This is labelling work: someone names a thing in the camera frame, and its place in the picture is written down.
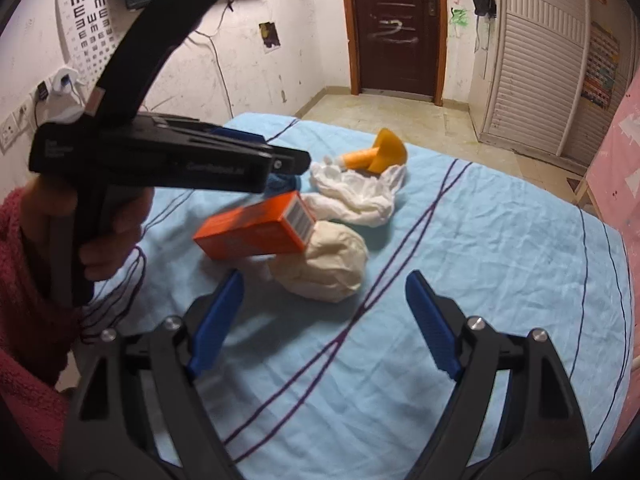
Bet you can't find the white crumpled cloth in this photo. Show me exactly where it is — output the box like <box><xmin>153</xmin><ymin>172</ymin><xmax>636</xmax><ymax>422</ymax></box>
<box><xmin>302</xmin><ymin>160</ymin><xmax>407</xmax><ymax>228</ymax></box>

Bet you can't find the white wall socket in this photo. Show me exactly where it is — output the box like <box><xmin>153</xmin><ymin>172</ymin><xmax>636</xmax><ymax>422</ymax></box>
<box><xmin>0</xmin><ymin>107</ymin><xmax>31</xmax><ymax>153</ymax></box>

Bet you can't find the black television cable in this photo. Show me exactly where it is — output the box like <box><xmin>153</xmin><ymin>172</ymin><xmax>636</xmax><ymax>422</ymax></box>
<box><xmin>192</xmin><ymin>0</ymin><xmax>236</xmax><ymax>118</ymax></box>

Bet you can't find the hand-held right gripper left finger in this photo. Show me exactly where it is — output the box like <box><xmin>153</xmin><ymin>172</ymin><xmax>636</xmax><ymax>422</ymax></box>
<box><xmin>60</xmin><ymin>269</ymin><xmax>246</xmax><ymax>480</ymax></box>

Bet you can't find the person's left forearm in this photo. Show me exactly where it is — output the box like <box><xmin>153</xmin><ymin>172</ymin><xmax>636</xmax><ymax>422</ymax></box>
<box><xmin>0</xmin><ymin>187</ymin><xmax>96</xmax><ymax>471</ymax></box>

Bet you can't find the eye chart poster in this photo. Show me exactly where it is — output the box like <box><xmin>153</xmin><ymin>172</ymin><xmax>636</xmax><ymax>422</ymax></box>
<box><xmin>52</xmin><ymin>0</ymin><xmax>123</xmax><ymax>86</ymax></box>

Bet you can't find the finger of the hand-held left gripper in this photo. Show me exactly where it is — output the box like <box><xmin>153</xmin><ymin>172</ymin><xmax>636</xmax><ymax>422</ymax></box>
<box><xmin>207</xmin><ymin>126</ymin><xmax>267</xmax><ymax>147</ymax></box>
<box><xmin>269</xmin><ymin>146</ymin><xmax>312</xmax><ymax>177</ymax></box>

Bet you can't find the cream knitted cloth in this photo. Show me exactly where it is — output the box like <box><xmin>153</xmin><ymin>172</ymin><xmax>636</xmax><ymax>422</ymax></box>
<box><xmin>267</xmin><ymin>221</ymin><xmax>370</xmax><ymax>304</ymax></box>

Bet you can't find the pink printed sheet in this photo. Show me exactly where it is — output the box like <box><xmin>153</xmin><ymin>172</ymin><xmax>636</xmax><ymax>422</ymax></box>
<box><xmin>582</xmin><ymin>80</ymin><xmax>640</xmax><ymax>241</ymax></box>

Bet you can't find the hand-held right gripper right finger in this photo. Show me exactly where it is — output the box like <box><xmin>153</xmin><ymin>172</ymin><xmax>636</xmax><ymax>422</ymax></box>
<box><xmin>405</xmin><ymin>270</ymin><xmax>593</xmax><ymax>480</ymax></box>

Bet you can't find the orange plastic funnel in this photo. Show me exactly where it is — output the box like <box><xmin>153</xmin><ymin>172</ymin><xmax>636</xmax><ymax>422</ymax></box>
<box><xmin>341</xmin><ymin>128</ymin><xmax>408</xmax><ymax>175</ymax></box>

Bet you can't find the small wall picture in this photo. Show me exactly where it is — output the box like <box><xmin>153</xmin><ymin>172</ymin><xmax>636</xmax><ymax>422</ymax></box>
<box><xmin>258</xmin><ymin>21</ymin><xmax>281</xmax><ymax>51</ymax></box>

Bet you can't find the dark brown wooden door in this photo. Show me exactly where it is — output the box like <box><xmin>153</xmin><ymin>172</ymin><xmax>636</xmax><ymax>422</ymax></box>
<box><xmin>339</xmin><ymin>0</ymin><xmax>448</xmax><ymax>107</ymax></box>

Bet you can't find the small blue crumpled item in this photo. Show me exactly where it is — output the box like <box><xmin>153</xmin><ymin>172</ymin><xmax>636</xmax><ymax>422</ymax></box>
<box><xmin>265</xmin><ymin>175</ymin><xmax>301</xmax><ymax>201</ymax></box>

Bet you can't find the person's left hand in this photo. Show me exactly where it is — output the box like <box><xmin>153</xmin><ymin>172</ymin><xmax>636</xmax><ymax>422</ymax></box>
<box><xmin>20</xmin><ymin>180</ymin><xmax>156</xmax><ymax>306</ymax></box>

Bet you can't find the wooden bed frame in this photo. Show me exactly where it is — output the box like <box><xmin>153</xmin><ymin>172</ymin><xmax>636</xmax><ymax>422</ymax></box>
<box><xmin>570</xmin><ymin>175</ymin><xmax>596</xmax><ymax>206</ymax></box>

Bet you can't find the colourful chart poster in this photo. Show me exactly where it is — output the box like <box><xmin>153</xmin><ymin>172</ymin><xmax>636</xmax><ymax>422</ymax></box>
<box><xmin>581</xmin><ymin>22</ymin><xmax>621</xmax><ymax>111</ymax></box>

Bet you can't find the white louvred wardrobe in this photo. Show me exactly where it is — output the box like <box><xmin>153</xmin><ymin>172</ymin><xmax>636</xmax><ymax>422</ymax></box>
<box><xmin>472</xmin><ymin>0</ymin><xmax>631</xmax><ymax>176</ymax></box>

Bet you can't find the orange cardboard box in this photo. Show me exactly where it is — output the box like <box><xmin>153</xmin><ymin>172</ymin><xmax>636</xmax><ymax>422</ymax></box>
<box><xmin>193</xmin><ymin>191</ymin><xmax>317</xmax><ymax>261</ymax></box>

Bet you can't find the blue printed bedsheet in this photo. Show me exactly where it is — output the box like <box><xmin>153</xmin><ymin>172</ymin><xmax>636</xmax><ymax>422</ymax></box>
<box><xmin>75</xmin><ymin>112</ymin><xmax>633</xmax><ymax>480</ymax></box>

